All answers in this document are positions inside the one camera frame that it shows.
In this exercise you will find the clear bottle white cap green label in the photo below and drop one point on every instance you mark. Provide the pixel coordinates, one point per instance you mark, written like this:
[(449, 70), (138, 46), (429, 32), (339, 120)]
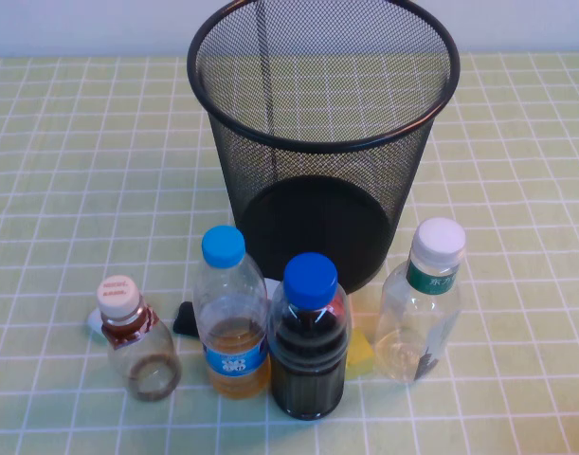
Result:
[(412, 332)]

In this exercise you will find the small brown-label bottle cream cap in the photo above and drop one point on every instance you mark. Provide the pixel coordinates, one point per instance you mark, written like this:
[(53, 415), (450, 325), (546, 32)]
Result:
[(142, 360)]

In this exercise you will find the black mesh wastebasket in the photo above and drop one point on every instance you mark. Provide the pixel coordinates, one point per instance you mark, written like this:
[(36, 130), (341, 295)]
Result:
[(317, 213)]

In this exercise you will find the clear bottle light-blue cap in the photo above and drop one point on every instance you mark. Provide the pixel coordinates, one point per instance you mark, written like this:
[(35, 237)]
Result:
[(232, 303)]

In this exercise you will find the small black object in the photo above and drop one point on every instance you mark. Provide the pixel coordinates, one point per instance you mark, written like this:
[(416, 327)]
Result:
[(185, 320)]

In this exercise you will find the dark liquid bottle blue cap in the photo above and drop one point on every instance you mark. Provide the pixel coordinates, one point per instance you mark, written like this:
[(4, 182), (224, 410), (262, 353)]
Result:
[(308, 369)]

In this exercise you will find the yellow block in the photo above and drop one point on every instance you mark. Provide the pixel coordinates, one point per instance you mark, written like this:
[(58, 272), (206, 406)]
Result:
[(360, 355)]

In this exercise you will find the white earbud case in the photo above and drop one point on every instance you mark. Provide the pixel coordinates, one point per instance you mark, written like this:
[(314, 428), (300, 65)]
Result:
[(94, 322)]

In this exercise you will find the green checked tablecloth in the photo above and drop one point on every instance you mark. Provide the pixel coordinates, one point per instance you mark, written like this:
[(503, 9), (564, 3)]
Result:
[(57, 189)]

